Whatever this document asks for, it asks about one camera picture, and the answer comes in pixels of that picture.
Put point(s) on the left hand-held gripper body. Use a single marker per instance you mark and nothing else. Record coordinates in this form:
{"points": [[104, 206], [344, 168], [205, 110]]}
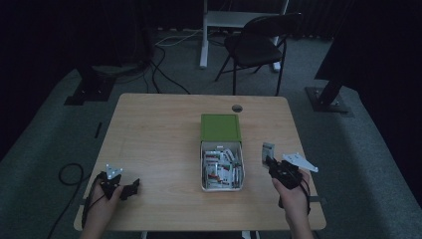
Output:
{"points": [[111, 179]]}

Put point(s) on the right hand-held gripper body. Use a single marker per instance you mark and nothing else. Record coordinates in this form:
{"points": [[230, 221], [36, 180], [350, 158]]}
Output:
{"points": [[288, 171]]}

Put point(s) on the small grey sachet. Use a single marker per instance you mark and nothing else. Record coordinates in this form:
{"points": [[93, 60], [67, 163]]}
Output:
{"points": [[268, 150]]}

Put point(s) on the person's left hand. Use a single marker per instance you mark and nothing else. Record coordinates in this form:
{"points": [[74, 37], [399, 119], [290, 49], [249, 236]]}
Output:
{"points": [[103, 205]]}

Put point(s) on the person's right hand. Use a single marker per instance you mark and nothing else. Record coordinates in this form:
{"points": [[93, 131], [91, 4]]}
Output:
{"points": [[293, 199]]}

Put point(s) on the pile of red-white packets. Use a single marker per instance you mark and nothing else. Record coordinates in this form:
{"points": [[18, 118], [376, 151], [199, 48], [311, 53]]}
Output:
{"points": [[221, 167]]}

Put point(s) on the small black stick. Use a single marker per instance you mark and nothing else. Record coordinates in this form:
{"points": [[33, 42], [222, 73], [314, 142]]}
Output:
{"points": [[98, 129]]}

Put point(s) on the green box lid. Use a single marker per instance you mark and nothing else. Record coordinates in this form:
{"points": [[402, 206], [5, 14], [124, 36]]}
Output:
{"points": [[220, 127]]}

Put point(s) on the black floor stand base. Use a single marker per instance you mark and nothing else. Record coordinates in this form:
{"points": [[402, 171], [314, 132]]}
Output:
{"points": [[89, 91], [326, 98]]}

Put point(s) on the black folding chair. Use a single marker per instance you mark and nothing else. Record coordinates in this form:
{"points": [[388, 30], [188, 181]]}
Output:
{"points": [[257, 49]]}

